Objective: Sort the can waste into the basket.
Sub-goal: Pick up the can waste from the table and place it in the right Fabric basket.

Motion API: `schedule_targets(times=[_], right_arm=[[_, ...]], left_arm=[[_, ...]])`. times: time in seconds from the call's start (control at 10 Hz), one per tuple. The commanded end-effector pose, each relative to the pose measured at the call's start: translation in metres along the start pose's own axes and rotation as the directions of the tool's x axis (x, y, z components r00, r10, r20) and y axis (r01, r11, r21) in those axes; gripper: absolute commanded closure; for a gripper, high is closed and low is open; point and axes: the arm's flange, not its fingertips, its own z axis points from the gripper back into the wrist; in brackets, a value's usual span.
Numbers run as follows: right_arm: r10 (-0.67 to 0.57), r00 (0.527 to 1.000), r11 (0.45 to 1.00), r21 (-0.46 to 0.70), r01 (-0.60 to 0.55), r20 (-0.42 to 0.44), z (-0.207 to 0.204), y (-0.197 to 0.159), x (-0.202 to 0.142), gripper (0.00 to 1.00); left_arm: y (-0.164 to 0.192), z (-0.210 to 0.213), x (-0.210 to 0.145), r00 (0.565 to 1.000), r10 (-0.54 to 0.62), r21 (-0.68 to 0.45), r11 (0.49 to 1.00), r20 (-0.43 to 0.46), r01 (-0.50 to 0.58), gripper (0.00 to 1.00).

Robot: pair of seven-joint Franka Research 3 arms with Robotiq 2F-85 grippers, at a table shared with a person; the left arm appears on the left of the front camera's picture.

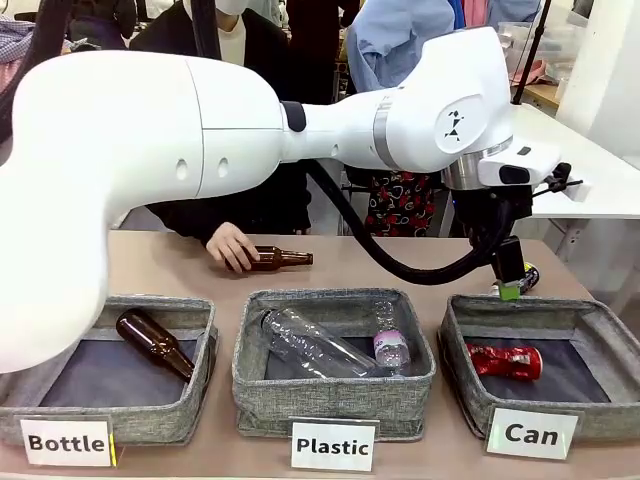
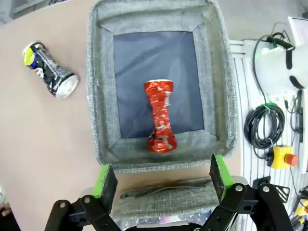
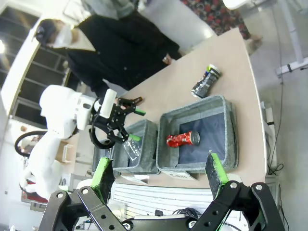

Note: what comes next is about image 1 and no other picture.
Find large clear plastic bottle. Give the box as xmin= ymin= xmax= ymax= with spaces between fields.
xmin=257 ymin=306 xmax=384 ymax=379

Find person's right hand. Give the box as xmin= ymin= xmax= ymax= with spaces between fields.
xmin=205 ymin=222 xmax=261 ymax=274

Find blue checked cloth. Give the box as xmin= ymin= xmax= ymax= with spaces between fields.
xmin=0 ymin=14 xmax=66 ymax=57

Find black stand pole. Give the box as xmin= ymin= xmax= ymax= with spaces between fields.
xmin=512 ymin=0 xmax=546 ymax=106

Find grey fabric basket labelled Bottle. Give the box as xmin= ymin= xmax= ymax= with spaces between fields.
xmin=0 ymin=294 xmax=220 ymax=448

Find grey fabric basket labelled Plastic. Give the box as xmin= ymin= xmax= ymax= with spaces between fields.
xmin=231 ymin=287 xmax=437 ymax=442

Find black drink can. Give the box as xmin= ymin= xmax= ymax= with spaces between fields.
xmin=517 ymin=261 xmax=541 ymax=292

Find grey fabric basket labelled Can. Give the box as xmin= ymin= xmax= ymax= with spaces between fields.
xmin=438 ymin=293 xmax=640 ymax=444

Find crushed red soda can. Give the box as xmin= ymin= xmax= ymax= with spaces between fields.
xmin=464 ymin=342 xmax=544 ymax=382

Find wooden bench top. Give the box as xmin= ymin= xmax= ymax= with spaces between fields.
xmin=509 ymin=74 xmax=561 ymax=109

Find person in black cardigan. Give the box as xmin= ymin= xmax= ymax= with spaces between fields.
xmin=128 ymin=0 xmax=314 ymax=249

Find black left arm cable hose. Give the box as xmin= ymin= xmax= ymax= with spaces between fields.
xmin=192 ymin=0 xmax=516 ymax=287

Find white Can label sign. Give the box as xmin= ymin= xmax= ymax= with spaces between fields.
xmin=485 ymin=407 xmax=581 ymax=461

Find pink cloth on wooden bench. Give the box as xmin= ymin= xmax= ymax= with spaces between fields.
xmin=509 ymin=59 xmax=556 ymax=89

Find small clear plastic water bottle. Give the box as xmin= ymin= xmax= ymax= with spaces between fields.
xmin=372 ymin=299 xmax=412 ymax=376

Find pink checked cloth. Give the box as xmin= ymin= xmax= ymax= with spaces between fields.
xmin=0 ymin=47 xmax=31 ymax=96

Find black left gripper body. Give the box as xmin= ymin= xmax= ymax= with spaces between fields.
xmin=457 ymin=187 xmax=534 ymax=246

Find brown glass beer bottle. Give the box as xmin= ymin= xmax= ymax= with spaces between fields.
xmin=115 ymin=308 xmax=197 ymax=384
xmin=225 ymin=244 xmax=315 ymax=274

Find black chair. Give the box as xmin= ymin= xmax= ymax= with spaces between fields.
xmin=339 ymin=167 xmax=371 ymax=236

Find white work table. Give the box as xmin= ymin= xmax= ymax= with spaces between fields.
xmin=499 ymin=102 xmax=640 ymax=261

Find person in blue shirt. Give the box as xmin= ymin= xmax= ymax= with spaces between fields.
xmin=346 ymin=0 xmax=466 ymax=239

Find white Bottle label sign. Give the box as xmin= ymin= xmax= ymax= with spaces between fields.
xmin=18 ymin=414 xmax=119 ymax=469

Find pink hanging garment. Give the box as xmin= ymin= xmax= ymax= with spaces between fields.
xmin=462 ymin=0 xmax=489 ymax=29

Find white Plastic label sign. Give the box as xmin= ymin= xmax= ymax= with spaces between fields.
xmin=288 ymin=416 xmax=379 ymax=473

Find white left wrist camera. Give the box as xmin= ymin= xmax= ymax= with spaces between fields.
xmin=542 ymin=162 xmax=591 ymax=204

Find clear plastic storage bins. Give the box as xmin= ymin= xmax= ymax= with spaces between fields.
xmin=497 ymin=20 xmax=586 ymax=76

